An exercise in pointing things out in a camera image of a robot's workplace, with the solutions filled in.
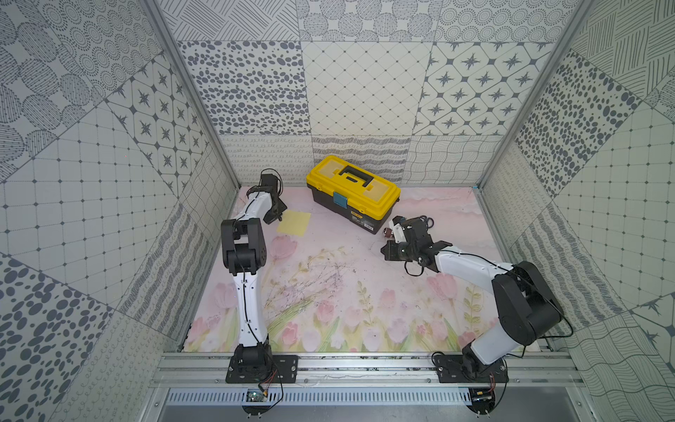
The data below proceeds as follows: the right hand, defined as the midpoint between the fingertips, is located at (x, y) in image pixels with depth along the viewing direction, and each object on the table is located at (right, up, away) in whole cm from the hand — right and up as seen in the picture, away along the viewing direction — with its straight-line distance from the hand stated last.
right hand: (383, 252), depth 91 cm
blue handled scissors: (+22, +11, +19) cm, 31 cm away
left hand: (-42, +14, +17) cm, 48 cm away
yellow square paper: (-35, +10, +17) cm, 40 cm away
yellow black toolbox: (-11, +22, +5) cm, 25 cm away
